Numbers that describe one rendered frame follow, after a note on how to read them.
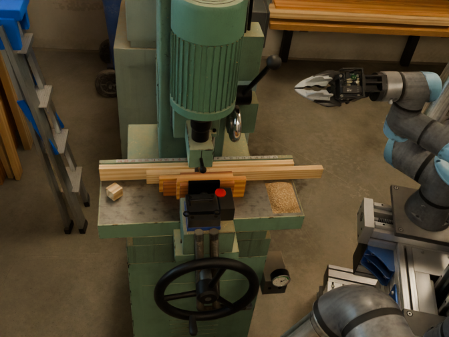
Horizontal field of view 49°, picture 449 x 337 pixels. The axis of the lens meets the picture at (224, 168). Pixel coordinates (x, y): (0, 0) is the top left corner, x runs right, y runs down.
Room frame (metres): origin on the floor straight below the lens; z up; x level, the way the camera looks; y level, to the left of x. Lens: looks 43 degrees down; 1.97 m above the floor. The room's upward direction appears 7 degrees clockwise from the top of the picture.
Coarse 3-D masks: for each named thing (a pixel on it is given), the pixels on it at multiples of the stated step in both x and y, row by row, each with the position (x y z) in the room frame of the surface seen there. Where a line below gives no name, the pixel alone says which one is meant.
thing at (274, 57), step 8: (272, 56) 0.98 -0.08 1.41; (272, 64) 0.97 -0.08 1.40; (280, 64) 0.98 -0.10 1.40; (264, 72) 1.03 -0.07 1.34; (256, 80) 1.09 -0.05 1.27; (240, 88) 1.23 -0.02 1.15; (248, 88) 1.16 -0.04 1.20; (240, 96) 1.21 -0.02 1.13; (248, 96) 1.22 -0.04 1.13; (240, 104) 1.22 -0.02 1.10; (248, 104) 1.22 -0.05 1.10
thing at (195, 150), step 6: (186, 120) 1.15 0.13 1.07; (186, 126) 1.12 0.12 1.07; (186, 132) 1.10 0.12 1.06; (210, 132) 1.11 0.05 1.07; (186, 138) 1.10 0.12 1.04; (210, 138) 1.08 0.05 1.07; (186, 144) 1.09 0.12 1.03; (192, 144) 1.04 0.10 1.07; (198, 144) 1.05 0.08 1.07; (204, 144) 1.05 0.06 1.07; (210, 144) 1.05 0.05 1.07; (186, 150) 1.08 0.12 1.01; (192, 150) 1.02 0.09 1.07; (198, 150) 1.02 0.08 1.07; (204, 150) 1.03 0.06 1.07; (210, 150) 1.03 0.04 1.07; (192, 156) 1.02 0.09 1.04; (198, 156) 1.02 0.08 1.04; (204, 156) 1.03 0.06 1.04; (210, 156) 1.03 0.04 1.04; (192, 162) 1.02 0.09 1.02; (198, 162) 1.03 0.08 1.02; (204, 162) 1.03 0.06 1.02; (210, 162) 1.03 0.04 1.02
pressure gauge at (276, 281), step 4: (272, 272) 0.93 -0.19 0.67; (276, 272) 0.92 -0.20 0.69; (280, 272) 0.92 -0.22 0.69; (284, 272) 0.92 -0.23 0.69; (288, 272) 0.93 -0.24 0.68; (272, 276) 0.91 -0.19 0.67; (276, 276) 0.91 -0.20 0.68; (280, 276) 0.91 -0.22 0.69; (284, 276) 0.91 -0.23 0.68; (288, 276) 0.91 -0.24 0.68; (272, 280) 0.90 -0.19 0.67; (276, 280) 0.91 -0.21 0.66; (280, 280) 0.91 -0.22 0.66; (284, 280) 0.91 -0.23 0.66; (288, 280) 0.91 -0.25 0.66; (272, 284) 0.90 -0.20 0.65; (276, 284) 0.91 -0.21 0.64; (280, 284) 0.91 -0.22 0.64; (284, 284) 0.91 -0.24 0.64
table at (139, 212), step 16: (128, 192) 0.99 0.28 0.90; (144, 192) 1.00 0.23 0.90; (160, 192) 1.01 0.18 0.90; (256, 192) 1.05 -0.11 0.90; (112, 208) 0.92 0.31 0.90; (128, 208) 0.93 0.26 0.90; (144, 208) 0.93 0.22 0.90; (160, 208) 0.94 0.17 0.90; (176, 208) 0.95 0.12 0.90; (240, 208) 0.98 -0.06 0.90; (256, 208) 0.99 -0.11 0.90; (112, 224) 0.86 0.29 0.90; (128, 224) 0.87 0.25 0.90; (144, 224) 0.88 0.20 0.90; (160, 224) 0.89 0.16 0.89; (176, 224) 0.90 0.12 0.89; (240, 224) 0.94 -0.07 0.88; (256, 224) 0.95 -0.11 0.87; (272, 224) 0.96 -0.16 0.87; (288, 224) 0.97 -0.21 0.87; (176, 240) 0.86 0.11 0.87; (176, 256) 0.80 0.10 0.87; (192, 256) 0.81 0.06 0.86; (208, 256) 0.82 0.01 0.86; (224, 256) 0.83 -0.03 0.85
